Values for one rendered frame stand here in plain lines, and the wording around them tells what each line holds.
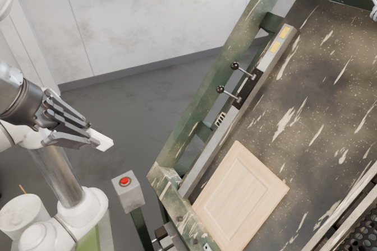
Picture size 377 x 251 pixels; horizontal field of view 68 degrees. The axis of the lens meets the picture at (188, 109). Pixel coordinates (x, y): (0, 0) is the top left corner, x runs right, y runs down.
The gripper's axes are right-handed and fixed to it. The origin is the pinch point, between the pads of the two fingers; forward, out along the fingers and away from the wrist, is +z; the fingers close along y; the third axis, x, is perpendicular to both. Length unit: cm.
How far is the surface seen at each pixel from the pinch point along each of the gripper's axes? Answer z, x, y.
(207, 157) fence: 77, -3, 23
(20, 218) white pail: 92, 141, 69
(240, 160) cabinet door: 75, -16, 11
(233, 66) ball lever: 53, -37, 39
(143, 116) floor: 200, 73, 180
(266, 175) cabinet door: 72, -22, -1
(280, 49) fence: 59, -57, 37
